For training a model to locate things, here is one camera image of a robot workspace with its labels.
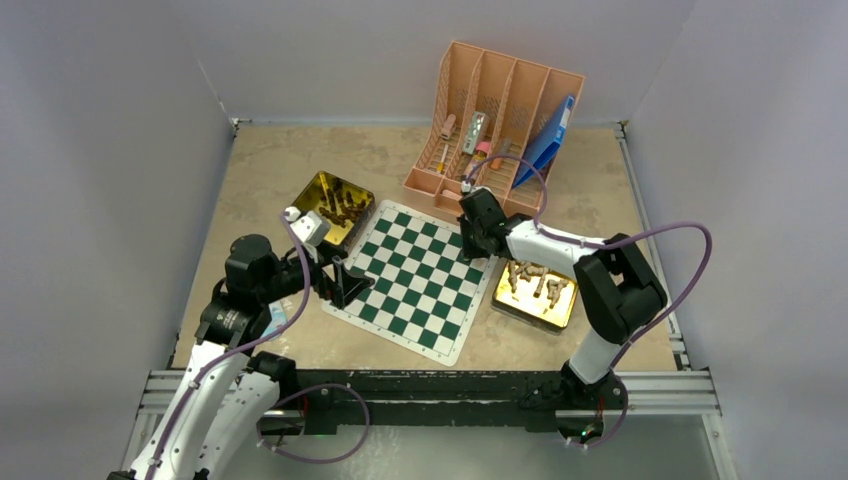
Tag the white blue round disc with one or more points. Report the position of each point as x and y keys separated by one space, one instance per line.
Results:
x=278 y=317

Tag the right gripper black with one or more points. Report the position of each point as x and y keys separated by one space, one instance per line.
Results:
x=470 y=252

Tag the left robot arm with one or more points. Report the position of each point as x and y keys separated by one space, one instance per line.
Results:
x=227 y=386

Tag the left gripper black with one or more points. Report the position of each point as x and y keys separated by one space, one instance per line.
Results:
x=346 y=283

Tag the gold tin with dark pieces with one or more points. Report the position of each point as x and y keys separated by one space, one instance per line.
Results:
x=346 y=206

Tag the green white chess board mat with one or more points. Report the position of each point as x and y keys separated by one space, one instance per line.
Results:
x=426 y=293

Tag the blue folder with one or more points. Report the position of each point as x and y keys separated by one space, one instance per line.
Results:
x=545 y=144

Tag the grey box in organizer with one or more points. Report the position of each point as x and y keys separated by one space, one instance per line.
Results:
x=475 y=132

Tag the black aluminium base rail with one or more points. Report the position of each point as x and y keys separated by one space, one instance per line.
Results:
x=538 y=401

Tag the pink capped bottle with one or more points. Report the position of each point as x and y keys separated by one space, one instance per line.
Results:
x=479 y=154

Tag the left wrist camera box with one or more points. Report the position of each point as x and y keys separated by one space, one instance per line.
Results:
x=308 y=226

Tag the gold tin with white pieces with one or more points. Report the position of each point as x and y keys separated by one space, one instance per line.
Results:
x=535 y=295

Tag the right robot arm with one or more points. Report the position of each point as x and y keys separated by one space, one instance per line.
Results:
x=619 y=290

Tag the pink desk organizer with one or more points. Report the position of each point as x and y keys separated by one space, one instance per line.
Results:
x=517 y=95

